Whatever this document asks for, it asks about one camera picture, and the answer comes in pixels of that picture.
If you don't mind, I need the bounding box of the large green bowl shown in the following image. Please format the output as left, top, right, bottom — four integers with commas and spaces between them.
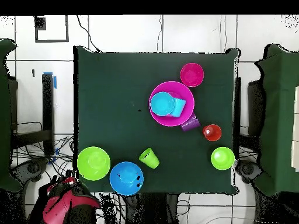
77, 146, 111, 181

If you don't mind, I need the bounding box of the large blue bowl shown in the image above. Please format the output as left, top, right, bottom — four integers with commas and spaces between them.
109, 161, 145, 196

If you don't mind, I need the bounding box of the green cup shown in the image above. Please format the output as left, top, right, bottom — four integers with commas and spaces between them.
138, 147, 161, 170

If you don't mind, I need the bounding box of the small cyan bowl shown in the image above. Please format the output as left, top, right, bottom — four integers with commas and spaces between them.
149, 91, 176, 117

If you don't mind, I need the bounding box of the blue cup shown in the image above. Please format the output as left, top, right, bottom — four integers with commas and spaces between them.
168, 97, 187, 118

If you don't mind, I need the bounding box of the large pink bowl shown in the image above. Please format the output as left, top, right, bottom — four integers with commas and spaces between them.
148, 80, 195, 127

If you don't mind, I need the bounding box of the purple cup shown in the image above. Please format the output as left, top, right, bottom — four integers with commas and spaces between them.
179, 113, 201, 132

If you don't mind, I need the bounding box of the small green bowl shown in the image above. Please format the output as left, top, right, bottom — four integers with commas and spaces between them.
210, 146, 235, 171

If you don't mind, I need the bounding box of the small magenta bowl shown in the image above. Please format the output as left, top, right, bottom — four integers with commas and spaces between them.
180, 62, 205, 88

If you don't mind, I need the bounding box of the stack of white boxes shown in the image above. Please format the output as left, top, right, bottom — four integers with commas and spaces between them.
290, 86, 299, 173

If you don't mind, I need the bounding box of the grey chair base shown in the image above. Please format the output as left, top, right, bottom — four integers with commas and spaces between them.
10, 157, 50, 183
235, 159, 263, 184

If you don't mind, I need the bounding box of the black metal stand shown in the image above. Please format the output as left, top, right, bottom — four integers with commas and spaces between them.
10, 72, 55, 156

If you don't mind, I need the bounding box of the green cloth side table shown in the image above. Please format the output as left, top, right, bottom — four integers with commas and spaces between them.
0, 38, 23, 193
253, 44, 299, 197

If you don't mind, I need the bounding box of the black box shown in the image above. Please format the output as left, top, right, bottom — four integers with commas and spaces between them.
8, 78, 19, 131
247, 80, 266, 137

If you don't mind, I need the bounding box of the dark green tablecloth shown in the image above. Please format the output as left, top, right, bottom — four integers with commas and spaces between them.
72, 45, 239, 195

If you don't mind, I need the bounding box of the orange red cup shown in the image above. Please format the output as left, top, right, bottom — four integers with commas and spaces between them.
202, 124, 222, 142

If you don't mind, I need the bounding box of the tangle of cables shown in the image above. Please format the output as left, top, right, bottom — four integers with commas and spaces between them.
10, 121, 124, 224

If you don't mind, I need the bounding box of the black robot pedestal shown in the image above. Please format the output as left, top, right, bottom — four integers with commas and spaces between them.
123, 192, 180, 224

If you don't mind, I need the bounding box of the black cable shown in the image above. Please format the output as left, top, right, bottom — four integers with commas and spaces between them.
76, 15, 102, 53

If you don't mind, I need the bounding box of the thin dark cable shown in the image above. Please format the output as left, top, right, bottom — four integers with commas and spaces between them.
157, 15, 164, 53

